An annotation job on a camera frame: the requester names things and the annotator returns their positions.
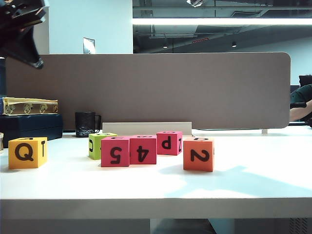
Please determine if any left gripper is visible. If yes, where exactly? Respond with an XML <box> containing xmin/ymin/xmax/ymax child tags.
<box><xmin>0</xmin><ymin>0</ymin><xmax>47</xmax><ymax>70</ymax></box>

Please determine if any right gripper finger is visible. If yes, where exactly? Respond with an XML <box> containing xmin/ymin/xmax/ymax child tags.
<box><xmin>186</xmin><ymin>0</ymin><xmax>208</xmax><ymax>8</ymax></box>

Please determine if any yellow foam letter block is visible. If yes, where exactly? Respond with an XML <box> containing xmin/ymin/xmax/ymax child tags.
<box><xmin>8</xmin><ymin>137</ymin><xmax>48</xmax><ymax>170</ymax></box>

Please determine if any green foam letter block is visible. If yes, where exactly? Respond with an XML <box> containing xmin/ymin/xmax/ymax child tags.
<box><xmin>88</xmin><ymin>133</ymin><xmax>117</xmax><ymax>160</ymax></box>

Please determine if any pink block with C 5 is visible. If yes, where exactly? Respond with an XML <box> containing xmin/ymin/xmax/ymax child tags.
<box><xmin>100</xmin><ymin>136</ymin><xmax>131</xmax><ymax>168</ymax></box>

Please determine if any pink block with S p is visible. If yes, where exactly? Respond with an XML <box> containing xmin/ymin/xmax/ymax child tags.
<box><xmin>156</xmin><ymin>131</ymin><xmax>183</xmax><ymax>156</ymax></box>

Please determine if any orange foam letter block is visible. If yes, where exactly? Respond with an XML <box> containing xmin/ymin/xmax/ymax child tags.
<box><xmin>183</xmin><ymin>136</ymin><xmax>215</xmax><ymax>172</ymax></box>

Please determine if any pink block with B 4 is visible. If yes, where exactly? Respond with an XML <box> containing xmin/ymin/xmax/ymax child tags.
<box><xmin>129</xmin><ymin>135</ymin><xmax>157</xmax><ymax>165</ymax></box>

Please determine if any yellow patterned box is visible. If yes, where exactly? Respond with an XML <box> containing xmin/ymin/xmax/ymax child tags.
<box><xmin>1</xmin><ymin>97</ymin><xmax>59</xmax><ymax>116</ymax></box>

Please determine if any dark blue case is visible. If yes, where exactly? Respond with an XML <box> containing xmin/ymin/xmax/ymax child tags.
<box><xmin>0</xmin><ymin>114</ymin><xmax>63</xmax><ymax>149</ymax></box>

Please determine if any long ceiling light strip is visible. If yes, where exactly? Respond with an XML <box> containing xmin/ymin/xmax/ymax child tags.
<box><xmin>132</xmin><ymin>17</ymin><xmax>312</xmax><ymax>26</ymax></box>

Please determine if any grey desk divider panel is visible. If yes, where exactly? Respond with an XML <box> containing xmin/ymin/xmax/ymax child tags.
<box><xmin>5</xmin><ymin>52</ymin><xmax>291</xmax><ymax>131</ymax></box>

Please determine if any black mug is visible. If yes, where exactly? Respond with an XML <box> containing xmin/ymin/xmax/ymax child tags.
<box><xmin>74</xmin><ymin>111</ymin><xmax>102</xmax><ymax>137</ymax></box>

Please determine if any person in dark shirt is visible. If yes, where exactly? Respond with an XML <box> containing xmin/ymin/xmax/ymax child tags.
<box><xmin>289</xmin><ymin>74</ymin><xmax>312</xmax><ymax>122</ymax></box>

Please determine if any black vent grille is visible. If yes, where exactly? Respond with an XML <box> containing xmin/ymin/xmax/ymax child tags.
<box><xmin>289</xmin><ymin>218</ymin><xmax>308</xmax><ymax>234</ymax></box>

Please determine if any small wall sign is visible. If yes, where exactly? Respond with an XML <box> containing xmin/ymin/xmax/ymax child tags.
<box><xmin>82</xmin><ymin>37</ymin><xmax>96</xmax><ymax>55</ymax></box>

